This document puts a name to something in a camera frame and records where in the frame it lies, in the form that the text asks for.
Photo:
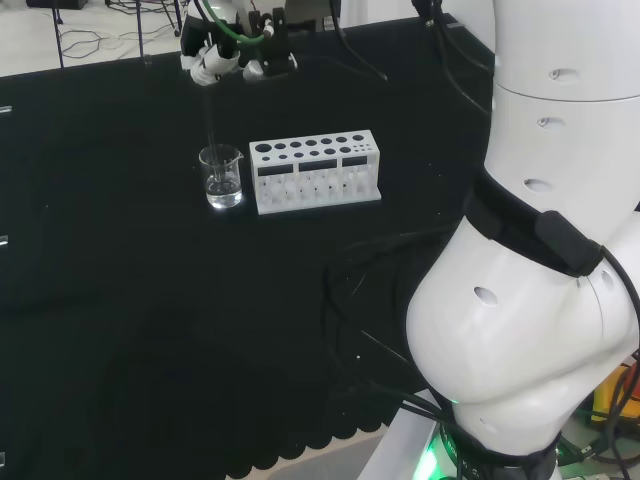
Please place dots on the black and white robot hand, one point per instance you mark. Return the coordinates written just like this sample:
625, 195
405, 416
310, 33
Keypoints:
210, 60

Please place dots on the white test tube rack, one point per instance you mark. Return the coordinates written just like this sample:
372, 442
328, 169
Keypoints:
320, 205

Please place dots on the dark tripod leg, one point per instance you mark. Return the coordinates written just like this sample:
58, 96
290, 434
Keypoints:
141, 30
58, 30
176, 20

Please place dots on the clear glass beaker with water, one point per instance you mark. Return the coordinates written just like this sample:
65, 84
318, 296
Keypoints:
222, 197

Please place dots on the black box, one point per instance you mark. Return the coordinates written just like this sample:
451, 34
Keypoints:
57, 3

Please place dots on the black bench cloth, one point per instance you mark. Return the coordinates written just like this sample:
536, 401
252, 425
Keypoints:
125, 300

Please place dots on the yellow stop button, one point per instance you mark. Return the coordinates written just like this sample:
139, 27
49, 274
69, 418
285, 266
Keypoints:
612, 395

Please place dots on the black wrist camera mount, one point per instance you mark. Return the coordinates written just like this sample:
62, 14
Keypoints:
277, 50

